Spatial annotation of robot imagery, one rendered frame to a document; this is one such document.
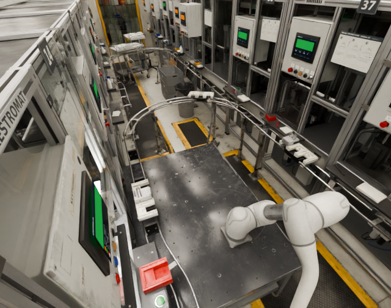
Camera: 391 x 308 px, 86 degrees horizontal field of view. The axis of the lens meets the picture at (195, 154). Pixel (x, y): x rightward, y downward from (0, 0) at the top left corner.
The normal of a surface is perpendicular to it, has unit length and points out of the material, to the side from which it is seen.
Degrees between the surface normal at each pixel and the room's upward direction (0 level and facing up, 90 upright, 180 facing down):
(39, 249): 0
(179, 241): 0
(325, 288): 0
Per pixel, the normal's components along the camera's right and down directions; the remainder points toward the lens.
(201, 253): -0.04, -0.77
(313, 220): 0.07, -0.11
